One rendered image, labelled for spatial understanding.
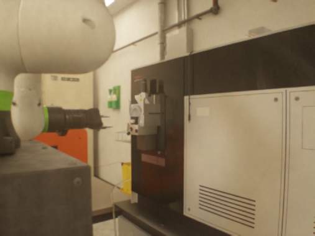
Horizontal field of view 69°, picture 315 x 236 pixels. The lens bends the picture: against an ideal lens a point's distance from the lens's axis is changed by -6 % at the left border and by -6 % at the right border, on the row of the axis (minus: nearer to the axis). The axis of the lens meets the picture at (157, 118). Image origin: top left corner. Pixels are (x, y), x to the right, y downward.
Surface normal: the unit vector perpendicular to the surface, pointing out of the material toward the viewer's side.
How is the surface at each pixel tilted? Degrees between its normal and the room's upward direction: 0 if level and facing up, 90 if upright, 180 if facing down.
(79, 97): 90
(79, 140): 90
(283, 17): 90
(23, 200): 90
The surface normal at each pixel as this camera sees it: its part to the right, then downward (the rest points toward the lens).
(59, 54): 0.17, 0.72
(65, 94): 0.61, 0.00
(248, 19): -0.79, 0.00
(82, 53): 0.41, 0.64
